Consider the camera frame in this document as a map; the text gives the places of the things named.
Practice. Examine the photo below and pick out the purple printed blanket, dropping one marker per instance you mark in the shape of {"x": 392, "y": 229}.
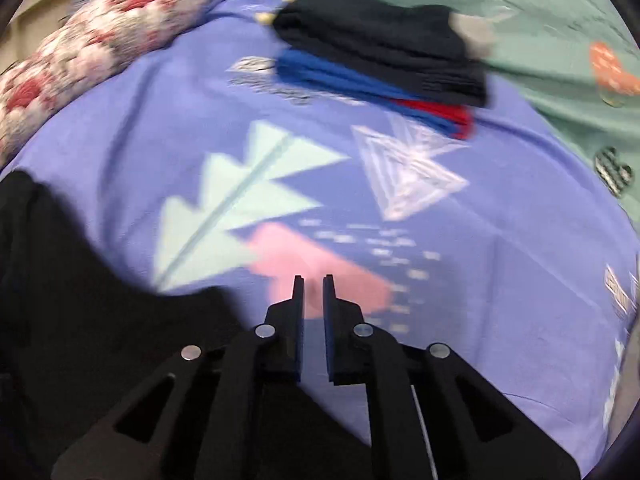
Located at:
{"x": 500, "y": 260}

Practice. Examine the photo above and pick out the black pants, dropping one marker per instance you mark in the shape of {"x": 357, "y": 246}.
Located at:
{"x": 75, "y": 310}

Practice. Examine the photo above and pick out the floral patterned pillow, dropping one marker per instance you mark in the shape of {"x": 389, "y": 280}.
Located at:
{"x": 100, "y": 45}

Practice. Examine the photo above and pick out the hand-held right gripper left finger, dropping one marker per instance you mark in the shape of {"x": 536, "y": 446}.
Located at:
{"x": 299, "y": 330}

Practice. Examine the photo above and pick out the red folded garment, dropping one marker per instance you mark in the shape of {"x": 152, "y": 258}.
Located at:
{"x": 450, "y": 112}

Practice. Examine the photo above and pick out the green printed bedsheet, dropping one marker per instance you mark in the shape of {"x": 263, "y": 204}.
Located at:
{"x": 540, "y": 25}

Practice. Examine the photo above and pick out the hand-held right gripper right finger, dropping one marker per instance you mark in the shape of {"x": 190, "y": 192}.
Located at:
{"x": 328, "y": 330}

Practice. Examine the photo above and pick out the small grey folded cloth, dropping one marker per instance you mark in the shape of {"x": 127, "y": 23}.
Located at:
{"x": 472, "y": 32}

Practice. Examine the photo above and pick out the navy folded garment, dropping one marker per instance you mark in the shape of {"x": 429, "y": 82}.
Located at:
{"x": 380, "y": 35}

